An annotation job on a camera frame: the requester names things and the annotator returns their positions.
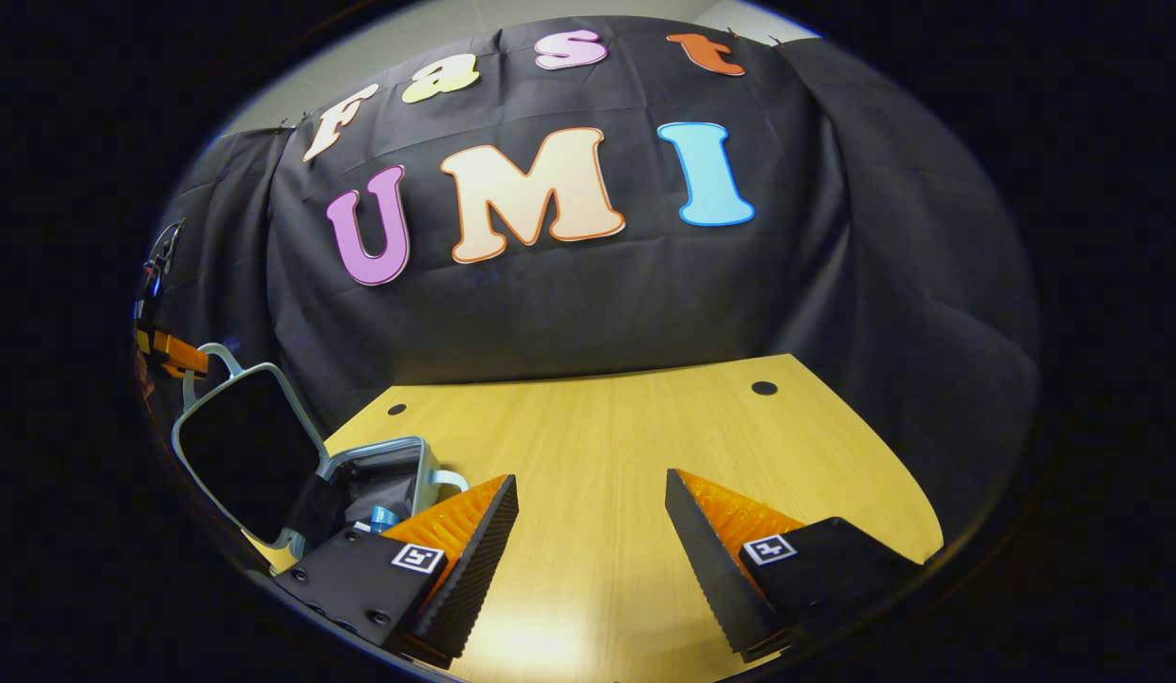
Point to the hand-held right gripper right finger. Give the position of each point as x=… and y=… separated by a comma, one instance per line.
x=711, y=569

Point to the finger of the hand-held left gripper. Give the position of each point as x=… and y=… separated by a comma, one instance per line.
x=180, y=354

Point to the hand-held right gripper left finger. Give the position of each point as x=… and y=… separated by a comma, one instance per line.
x=474, y=569

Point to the blue green gradient bottle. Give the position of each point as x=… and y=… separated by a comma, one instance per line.
x=384, y=519

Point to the white suitcase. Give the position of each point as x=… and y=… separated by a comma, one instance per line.
x=247, y=455

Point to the black backdrop cloth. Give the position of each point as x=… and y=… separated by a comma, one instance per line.
x=645, y=313

